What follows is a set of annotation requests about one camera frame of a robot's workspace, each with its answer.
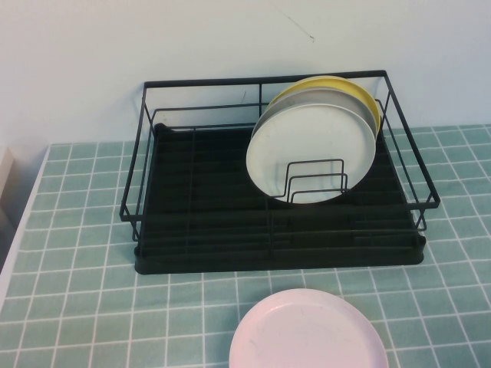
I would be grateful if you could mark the pink plate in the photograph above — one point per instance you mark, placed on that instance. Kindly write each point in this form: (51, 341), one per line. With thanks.
(307, 333)

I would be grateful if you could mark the black plastic dish rack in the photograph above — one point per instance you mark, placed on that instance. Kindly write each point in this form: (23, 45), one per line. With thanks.
(215, 214)

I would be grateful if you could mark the cream white plate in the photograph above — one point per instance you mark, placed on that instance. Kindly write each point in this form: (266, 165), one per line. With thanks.
(307, 153)

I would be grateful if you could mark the grey plate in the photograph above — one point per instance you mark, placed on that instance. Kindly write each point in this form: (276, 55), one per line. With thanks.
(326, 99)

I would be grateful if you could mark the yellow plate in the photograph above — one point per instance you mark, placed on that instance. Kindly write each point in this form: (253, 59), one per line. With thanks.
(345, 82)

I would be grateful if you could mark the green checked tablecloth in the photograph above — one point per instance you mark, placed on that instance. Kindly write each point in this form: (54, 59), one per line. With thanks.
(76, 306)

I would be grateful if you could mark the white side cabinet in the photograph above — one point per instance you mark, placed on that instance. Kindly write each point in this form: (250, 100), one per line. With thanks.
(4, 180)

